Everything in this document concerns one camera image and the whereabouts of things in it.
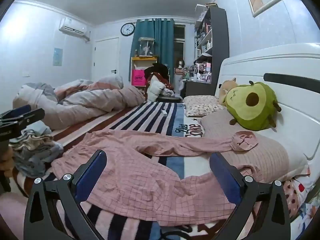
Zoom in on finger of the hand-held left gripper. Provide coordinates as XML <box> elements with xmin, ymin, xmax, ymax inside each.
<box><xmin>0</xmin><ymin>104</ymin><xmax>32</xmax><ymax>120</ymax></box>
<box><xmin>0</xmin><ymin>108</ymin><xmax>45</xmax><ymax>130</ymax></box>

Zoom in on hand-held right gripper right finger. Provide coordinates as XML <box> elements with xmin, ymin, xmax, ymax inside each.
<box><xmin>209</xmin><ymin>152</ymin><xmax>292</xmax><ymax>240</ymax></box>

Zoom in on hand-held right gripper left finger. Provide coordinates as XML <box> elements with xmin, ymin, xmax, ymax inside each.
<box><xmin>24</xmin><ymin>149</ymin><xmax>108</xmax><ymax>240</ymax></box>

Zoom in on pink checked pants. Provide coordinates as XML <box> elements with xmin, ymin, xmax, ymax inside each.
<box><xmin>51</xmin><ymin>129</ymin><xmax>259</xmax><ymax>227</ymax></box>

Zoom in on person's left hand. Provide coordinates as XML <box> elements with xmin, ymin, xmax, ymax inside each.
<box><xmin>0</xmin><ymin>146</ymin><xmax>13</xmax><ymax>178</ymax></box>

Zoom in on pile of folded clothes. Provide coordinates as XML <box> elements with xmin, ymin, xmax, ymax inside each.
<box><xmin>10</xmin><ymin>121</ymin><xmax>64</xmax><ymax>178</ymax></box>

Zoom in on pink pillow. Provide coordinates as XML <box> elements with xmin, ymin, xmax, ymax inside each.
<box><xmin>200</xmin><ymin>110</ymin><xmax>309</xmax><ymax>183</ymax></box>

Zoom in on pink and grey quilt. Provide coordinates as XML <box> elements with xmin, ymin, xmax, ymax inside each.
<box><xmin>12</xmin><ymin>76</ymin><xmax>147</xmax><ymax>130</ymax></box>

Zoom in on cartoon printed cloth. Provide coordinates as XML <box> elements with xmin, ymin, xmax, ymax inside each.
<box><xmin>282</xmin><ymin>170</ymin><xmax>318</xmax><ymax>230</ymax></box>

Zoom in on green avocado plush toy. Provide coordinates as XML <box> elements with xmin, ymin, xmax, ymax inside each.
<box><xmin>224</xmin><ymin>81</ymin><xmax>282</xmax><ymax>131</ymax></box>

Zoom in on floral pillow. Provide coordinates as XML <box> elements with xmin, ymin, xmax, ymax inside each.
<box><xmin>182</xmin><ymin>95</ymin><xmax>227</xmax><ymax>118</ymax></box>

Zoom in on striped plush blanket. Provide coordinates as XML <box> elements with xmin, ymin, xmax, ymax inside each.
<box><xmin>0</xmin><ymin>101</ymin><xmax>253</xmax><ymax>240</ymax></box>

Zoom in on orange dog plush toy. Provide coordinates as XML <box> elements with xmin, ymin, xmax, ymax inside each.
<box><xmin>219</xmin><ymin>78</ymin><xmax>238</xmax><ymax>105</ymax></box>

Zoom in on dark grey desk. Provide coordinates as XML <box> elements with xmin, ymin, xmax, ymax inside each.
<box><xmin>184</xmin><ymin>77</ymin><xmax>217</xmax><ymax>98</ymax></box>

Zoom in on white door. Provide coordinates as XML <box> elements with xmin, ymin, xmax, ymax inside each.
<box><xmin>93</xmin><ymin>37</ymin><xmax>120</xmax><ymax>80</ymax></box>

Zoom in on black chair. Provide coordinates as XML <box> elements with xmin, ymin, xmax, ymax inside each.
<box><xmin>156</xmin><ymin>94</ymin><xmax>184</xmax><ymax>103</ymax></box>

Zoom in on white air conditioner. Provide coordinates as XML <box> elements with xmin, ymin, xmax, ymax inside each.
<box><xmin>59</xmin><ymin>17</ymin><xmax>91</xmax><ymax>42</ymax></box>

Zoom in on pink shopping bag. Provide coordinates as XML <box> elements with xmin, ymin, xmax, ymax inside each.
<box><xmin>132</xmin><ymin>69</ymin><xmax>146</xmax><ymax>87</ymax></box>

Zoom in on mannequin head with wig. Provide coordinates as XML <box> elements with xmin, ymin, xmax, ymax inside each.
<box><xmin>175</xmin><ymin>58</ymin><xmax>186</xmax><ymax>74</ymax></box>

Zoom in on dark clothes heap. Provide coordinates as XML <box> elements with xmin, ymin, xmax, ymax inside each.
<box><xmin>144</xmin><ymin>62</ymin><xmax>175</xmax><ymax>98</ymax></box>

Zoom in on yellow shelf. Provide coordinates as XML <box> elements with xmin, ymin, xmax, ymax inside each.
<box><xmin>131</xmin><ymin>56</ymin><xmax>158</xmax><ymax>88</ymax></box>

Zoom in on white bed headboard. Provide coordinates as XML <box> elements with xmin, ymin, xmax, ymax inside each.
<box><xmin>215</xmin><ymin>43</ymin><xmax>320</xmax><ymax>160</ymax></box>

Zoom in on glass display case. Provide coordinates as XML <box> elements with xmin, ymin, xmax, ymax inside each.
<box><xmin>138</xmin><ymin>37</ymin><xmax>154</xmax><ymax>57</ymax></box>

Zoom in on dark grey bookshelf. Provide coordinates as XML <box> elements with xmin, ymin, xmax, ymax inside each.
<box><xmin>194</xmin><ymin>4</ymin><xmax>230</xmax><ymax>98</ymax></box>

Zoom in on window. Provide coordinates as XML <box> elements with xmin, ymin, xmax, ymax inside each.
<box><xmin>173</xmin><ymin>25</ymin><xmax>187</xmax><ymax>63</ymax></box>

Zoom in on teal curtain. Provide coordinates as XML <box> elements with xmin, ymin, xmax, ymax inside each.
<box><xmin>130</xmin><ymin>18</ymin><xmax>175</xmax><ymax>83</ymax></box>

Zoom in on light blue wall poster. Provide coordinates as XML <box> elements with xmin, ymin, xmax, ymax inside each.
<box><xmin>52</xmin><ymin>47</ymin><xmax>63</xmax><ymax>67</ymax></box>

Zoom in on round wall clock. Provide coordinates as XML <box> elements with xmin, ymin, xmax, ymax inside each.
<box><xmin>120</xmin><ymin>23</ymin><xmax>136</xmax><ymax>36</ymax></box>

